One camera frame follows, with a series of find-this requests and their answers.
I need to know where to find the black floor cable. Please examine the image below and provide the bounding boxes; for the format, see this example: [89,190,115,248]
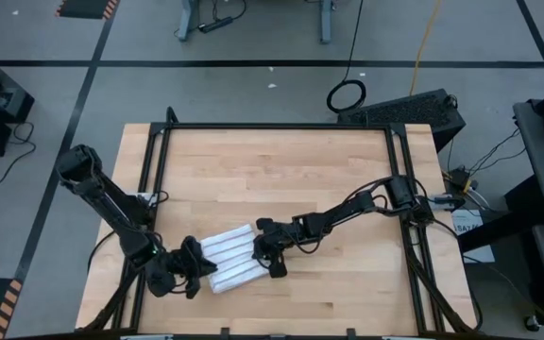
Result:
[0,121,37,186]

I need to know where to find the yellow hanging cable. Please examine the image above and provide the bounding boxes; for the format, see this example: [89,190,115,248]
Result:
[408,0,443,95]

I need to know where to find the white paper sheet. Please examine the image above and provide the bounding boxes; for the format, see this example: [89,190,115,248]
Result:
[450,210,496,264]

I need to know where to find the black computer tower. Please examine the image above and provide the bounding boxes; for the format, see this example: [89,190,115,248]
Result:
[336,88,467,153]

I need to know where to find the white towel with stripes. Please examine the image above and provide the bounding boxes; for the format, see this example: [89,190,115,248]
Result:
[199,223,274,295]

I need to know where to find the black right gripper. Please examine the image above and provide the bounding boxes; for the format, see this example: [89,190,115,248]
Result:
[251,216,302,281]

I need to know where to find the grey desk leg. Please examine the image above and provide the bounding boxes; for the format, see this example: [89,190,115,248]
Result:
[318,0,335,44]
[175,0,197,42]

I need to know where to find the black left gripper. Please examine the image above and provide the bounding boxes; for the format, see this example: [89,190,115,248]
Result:
[167,234,219,300]

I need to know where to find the black power strip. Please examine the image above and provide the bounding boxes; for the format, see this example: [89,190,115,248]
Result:
[198,16,234,34]

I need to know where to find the black cable with coil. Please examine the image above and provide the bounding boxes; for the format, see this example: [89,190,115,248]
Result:
[326,0,367,113]

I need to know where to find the black aluminium table frame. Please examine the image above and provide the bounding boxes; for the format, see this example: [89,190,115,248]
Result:
[82,107,481,334]

